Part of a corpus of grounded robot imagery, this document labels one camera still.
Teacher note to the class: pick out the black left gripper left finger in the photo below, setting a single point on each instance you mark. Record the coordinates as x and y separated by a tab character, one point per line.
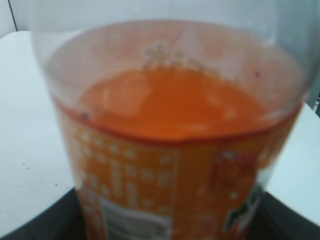
52	224

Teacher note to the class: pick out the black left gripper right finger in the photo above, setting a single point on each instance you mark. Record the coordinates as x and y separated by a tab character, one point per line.
275	221

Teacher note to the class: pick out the orange soda plastic bottle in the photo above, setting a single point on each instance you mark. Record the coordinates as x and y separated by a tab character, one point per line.
174	112

